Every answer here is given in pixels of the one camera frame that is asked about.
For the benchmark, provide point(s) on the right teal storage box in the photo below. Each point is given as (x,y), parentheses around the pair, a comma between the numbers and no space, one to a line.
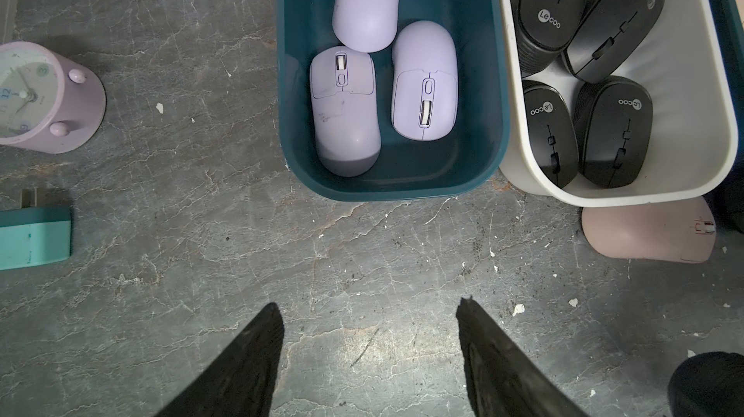
(729,30)

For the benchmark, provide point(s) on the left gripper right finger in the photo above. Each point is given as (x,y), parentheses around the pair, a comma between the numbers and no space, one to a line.
(500,379)

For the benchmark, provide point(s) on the pink mouse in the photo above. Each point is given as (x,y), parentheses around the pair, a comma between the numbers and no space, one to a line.
(681,231)

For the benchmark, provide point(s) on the small teal cube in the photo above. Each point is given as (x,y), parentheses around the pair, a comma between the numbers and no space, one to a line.
(36,234)

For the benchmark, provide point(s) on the white storage box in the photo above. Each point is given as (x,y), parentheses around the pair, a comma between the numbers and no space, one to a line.
(694,137)

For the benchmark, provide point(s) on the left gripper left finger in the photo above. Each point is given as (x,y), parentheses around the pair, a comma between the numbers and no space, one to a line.
(241,380)

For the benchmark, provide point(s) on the purple round alarm clock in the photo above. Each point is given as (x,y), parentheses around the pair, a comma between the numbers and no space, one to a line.
(49,104)

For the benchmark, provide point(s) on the purple mouse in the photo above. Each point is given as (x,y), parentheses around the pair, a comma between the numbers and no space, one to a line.
(367,26)
(425,82)
(345,111)

